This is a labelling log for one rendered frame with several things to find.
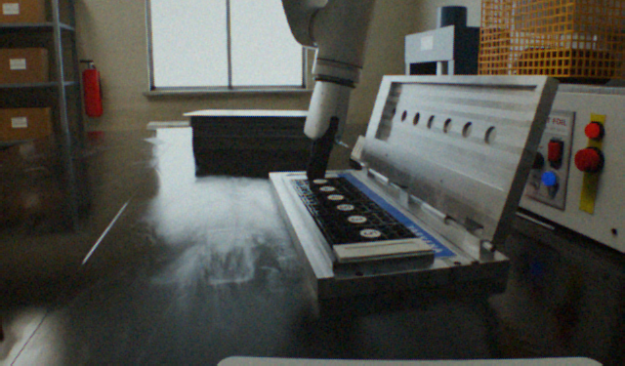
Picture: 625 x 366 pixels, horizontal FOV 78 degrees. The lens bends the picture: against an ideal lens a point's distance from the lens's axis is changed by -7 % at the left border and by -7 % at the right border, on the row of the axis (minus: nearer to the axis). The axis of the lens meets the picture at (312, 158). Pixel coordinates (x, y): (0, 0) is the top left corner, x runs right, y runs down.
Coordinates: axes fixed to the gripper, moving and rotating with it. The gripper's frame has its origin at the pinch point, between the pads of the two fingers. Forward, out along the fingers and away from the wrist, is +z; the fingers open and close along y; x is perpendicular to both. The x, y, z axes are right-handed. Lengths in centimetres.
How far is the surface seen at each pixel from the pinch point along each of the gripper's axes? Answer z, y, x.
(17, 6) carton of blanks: -38, -299, -195
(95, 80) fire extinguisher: 11, -319, -131
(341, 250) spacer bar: 2.3, 32.5, -4.1
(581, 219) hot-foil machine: -4.2, 29.4, 28.8
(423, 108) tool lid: -13.9, 10.3, 12.3
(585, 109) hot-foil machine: -18.0, 27.9, 25.8
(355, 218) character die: 1.4, 23.3, 0.3
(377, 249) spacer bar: 1.7, 32.6, -0.3
